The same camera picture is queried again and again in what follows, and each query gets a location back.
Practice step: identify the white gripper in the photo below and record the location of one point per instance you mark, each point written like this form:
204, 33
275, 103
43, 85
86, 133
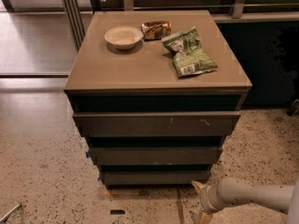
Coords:
206, 198

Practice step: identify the grey bottom drawer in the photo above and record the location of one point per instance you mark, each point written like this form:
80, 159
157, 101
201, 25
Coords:
153, 178

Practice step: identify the grey drawer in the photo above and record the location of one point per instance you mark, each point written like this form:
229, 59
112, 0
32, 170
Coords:
153, 178
156, 124
155, 156

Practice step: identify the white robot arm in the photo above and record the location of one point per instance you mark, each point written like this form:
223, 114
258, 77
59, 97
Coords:
231, 192

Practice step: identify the grey middle drawer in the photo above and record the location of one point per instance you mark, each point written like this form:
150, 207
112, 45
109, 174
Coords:
155, 156

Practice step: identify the grey top drawer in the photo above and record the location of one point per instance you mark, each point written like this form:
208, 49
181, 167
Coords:
156, 124

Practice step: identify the grey drawer cabinet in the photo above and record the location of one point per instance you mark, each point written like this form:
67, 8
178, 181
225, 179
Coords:
143, 79

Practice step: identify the green chip bag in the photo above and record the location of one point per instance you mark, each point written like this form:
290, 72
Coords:
189, 59

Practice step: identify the crushed golden can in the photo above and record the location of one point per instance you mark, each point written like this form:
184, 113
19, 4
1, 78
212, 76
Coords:
154, 30

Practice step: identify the white paper bowl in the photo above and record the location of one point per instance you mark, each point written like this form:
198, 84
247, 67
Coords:
123, 37

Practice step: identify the metal railing frame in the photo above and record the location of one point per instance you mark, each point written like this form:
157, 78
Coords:
223, 11

